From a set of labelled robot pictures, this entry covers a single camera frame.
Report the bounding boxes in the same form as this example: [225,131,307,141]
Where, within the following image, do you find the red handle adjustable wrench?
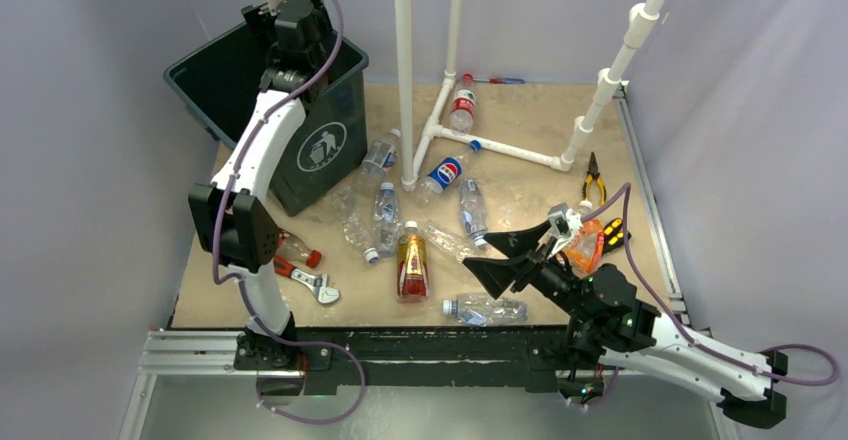
[273,256,341,305]

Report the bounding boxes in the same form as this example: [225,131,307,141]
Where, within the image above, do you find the yellow red tea bottle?
[397,220,430,303]

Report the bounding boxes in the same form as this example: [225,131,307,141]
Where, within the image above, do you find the small pepsi bottle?
[414,140,483,207]

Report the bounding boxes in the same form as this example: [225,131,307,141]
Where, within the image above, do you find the small orange bottle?
[563,219,604,277]

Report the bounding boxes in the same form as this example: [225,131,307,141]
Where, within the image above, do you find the white PVC pipe frame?
[394,0,666,191]

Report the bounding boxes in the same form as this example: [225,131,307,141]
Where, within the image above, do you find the clear bottle front edge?
[442,292,528,327]

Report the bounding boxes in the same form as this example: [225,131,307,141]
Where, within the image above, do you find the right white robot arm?
[462,220,788,429]

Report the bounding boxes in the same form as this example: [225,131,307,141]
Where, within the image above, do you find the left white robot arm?
[188,0,341,369]

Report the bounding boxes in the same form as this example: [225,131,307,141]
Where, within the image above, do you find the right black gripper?
[461,219,591,324]

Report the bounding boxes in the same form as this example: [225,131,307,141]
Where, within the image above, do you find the clear bottle near bin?
[354,128,401,190]

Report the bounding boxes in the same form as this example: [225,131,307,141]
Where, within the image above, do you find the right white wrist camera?
[540,203,583,259]

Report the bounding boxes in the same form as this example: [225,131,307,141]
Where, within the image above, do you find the red label water bottle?
[449,73,477,134]

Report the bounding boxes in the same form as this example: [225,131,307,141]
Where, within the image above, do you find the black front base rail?
[233,326,575,395]

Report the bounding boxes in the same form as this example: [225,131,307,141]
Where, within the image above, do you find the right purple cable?
[579,182,841,388]

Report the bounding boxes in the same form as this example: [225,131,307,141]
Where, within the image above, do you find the dark green trash bin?
[163,21,369,216]

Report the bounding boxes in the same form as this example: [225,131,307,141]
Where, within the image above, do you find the yellow handle pliers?
[582,152,607,206]

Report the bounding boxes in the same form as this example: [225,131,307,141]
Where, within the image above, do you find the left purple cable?
[210,0,367,385]

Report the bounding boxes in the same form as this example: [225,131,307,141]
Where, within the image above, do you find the long crushed clear bottle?
[423,220,489,263]

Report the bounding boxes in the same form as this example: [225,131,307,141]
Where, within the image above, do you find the purple cable loop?
[254,347,371,429]

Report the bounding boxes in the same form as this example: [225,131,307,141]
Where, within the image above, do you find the clear bottle white cap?
[372,182,402,259]

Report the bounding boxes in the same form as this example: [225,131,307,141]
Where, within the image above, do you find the red cap tea bottle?
[275,228,323,269]

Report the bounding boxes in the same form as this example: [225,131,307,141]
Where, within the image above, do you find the blue label water bottle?
[459,179,488,250]

